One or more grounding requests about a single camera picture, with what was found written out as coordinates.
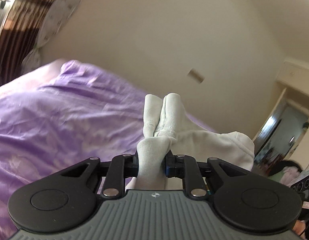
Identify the white patterned fabric bundle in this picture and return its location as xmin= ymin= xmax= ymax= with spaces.
xmin=21 ymin=0 xmax=81 ymax=75

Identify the brown patterned curtain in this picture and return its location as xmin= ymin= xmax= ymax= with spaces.
xmin=0 ymin=0 xmax=54 ymax=86

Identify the purple floral bed cover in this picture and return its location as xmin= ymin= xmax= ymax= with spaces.
xmin=0 ymin=59 xmax=146 ymax=239

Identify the white long sleeve sweatshirt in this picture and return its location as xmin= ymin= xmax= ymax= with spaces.
xmin=126 ymin=93 xmax=254 ymax=190

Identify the dark wooden door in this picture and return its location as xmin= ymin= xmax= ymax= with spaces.
xmin=253 ymin=117 xmax=282 ymax=158

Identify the person's right hand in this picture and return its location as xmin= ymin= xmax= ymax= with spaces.
xmin=293 ymin=220 xmax=306 ymax=239

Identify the wall socket plate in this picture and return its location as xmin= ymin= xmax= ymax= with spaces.
xmin=187 ymin=68 xmax=205 ymax=83

